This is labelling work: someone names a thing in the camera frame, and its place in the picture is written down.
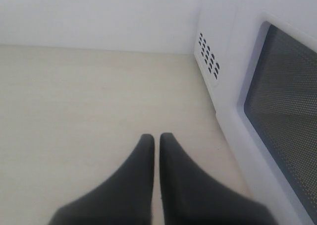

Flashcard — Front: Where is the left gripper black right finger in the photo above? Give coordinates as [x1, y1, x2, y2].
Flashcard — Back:
[159, 133, 272, 225]

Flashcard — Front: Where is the white microwave oven body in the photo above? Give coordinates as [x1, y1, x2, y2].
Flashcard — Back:
[198, 0, 317, 120]

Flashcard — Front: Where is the white microwave door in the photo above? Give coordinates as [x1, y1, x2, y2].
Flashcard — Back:
[216, 8, 317, 225]

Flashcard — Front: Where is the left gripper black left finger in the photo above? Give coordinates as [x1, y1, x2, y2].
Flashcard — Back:
[49, 134, 155, 225]

